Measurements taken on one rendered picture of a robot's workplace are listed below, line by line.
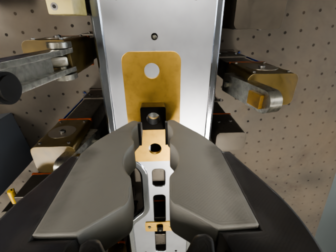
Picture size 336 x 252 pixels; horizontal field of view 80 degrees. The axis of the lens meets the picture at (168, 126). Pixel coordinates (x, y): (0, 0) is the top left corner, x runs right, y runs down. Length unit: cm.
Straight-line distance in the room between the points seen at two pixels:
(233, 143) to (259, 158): 46
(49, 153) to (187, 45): 32
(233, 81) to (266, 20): 12
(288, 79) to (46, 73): 38
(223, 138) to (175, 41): 24
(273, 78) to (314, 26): 46
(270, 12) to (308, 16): 38
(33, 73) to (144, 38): 19
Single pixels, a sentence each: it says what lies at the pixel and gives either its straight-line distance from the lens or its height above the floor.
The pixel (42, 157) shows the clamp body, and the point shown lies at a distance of 44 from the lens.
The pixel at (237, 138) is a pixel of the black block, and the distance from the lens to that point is 50.
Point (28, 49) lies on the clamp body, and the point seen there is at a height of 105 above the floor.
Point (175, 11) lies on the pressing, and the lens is 39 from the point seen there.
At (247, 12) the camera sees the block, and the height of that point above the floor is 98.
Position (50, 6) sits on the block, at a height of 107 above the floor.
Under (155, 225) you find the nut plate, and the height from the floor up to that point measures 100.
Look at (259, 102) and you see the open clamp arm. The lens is 34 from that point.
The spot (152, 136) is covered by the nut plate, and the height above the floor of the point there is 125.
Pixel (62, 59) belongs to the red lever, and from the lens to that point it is 35.
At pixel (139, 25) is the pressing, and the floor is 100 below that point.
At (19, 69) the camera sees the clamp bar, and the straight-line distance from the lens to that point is 29.
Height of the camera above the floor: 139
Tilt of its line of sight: 63 degrees down
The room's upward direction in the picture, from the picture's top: 174 degrees clockwise
